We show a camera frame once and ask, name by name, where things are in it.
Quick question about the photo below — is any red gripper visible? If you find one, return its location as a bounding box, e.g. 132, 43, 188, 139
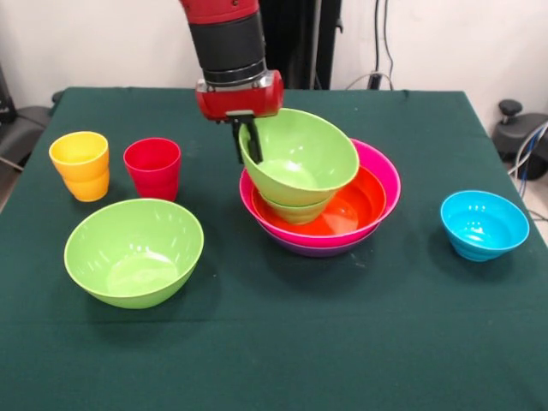
195, 69, 284, 166

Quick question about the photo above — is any medium green bowl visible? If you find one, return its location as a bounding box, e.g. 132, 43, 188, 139
238, 107, 360, 203

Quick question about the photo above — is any small ribbed green bowl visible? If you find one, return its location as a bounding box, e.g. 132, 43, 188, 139
256, 188, 339, 226

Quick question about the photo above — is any red cup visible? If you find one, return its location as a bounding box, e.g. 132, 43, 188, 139
122, 137, 182, 202

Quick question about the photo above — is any orange bowl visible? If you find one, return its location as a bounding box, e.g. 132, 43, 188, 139
251, 165, 387, 236

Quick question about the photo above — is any purple bowl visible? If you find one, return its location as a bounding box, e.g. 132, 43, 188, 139
265, 230, 380, 259

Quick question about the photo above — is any pink bowl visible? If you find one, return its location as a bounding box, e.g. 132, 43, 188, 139
239, 137, 402, 249

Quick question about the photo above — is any large green bowl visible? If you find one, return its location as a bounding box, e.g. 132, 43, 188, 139
63, 198, 206, 310

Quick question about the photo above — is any yellow cup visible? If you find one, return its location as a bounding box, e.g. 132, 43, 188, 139
48, 131, 110, 203

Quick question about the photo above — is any dark green tablecloth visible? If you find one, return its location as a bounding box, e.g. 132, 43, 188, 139
0, 87, 548, 411

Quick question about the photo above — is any black office chair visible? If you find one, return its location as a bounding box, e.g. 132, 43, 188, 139
0, 63, 63, 172

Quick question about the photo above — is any small blue bowl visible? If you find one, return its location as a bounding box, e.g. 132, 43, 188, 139
440, 190, 531, 262

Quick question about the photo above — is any black chair with round knob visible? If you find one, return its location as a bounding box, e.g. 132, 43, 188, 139
491, 98, 548, 181

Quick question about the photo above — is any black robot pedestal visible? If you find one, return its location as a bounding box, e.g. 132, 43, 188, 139
256, 0, 343, 91

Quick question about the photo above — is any black wall cable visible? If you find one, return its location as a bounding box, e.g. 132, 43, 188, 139
374, 0, 395, 90

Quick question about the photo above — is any blue and white cable bundle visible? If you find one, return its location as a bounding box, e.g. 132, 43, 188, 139
507, 122, 548, 181

